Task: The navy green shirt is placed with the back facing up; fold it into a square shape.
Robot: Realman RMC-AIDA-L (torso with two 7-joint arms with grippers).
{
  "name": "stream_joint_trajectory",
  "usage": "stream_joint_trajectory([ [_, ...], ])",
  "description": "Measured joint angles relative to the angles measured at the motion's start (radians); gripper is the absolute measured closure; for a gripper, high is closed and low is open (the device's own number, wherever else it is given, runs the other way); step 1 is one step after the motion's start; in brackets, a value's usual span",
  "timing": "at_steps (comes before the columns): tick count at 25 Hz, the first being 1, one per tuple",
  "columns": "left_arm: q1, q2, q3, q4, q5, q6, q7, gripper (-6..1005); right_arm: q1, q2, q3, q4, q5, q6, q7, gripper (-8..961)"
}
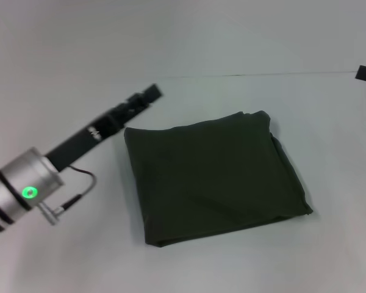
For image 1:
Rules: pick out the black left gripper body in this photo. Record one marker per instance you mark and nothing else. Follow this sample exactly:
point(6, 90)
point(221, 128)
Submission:
point(85, 137)

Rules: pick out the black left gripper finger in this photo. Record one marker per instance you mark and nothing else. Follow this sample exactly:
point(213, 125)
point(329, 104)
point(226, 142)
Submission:
point(134, 110)
point(146, 93)

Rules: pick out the dark green t-shirt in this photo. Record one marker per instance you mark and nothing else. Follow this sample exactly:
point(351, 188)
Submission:
point(216, 177)

